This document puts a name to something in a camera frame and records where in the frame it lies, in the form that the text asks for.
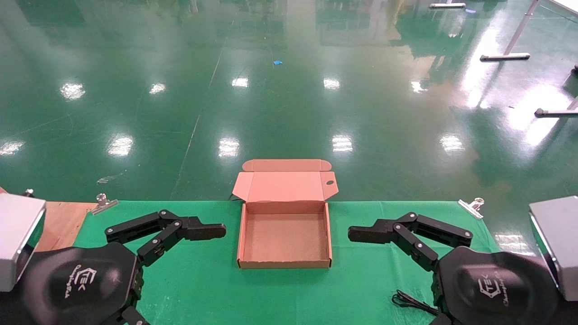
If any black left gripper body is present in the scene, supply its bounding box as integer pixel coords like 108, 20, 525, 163
20, 242, 145, 325

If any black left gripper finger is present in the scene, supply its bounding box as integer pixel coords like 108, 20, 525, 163
118, 306, 150, 325
105, 209, 227, 267

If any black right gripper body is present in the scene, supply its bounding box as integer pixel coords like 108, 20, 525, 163
432, 246, 561, 325

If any black wired computer mouse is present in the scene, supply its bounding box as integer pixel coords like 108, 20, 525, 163
391, 289, 439, 316

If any open brown cardboard box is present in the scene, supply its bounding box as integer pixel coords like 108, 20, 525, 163
232, 158, 339, 269

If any green table cloth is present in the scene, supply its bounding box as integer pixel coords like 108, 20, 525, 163
72, 200, 502, 325

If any silver binder clip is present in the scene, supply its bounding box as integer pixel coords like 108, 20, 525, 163
458, 197, 485, 220
90, 193, 119, 215

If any white table top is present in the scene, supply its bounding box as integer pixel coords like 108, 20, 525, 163
544, 0, 578, 17

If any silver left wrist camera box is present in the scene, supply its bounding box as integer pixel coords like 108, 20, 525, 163
0, 194, 47, 293

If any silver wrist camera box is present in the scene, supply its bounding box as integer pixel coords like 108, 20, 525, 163
528, 195, 578, 302
0, 194, 47, 293

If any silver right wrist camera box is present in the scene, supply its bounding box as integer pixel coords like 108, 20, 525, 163
528, 195, 578, 302

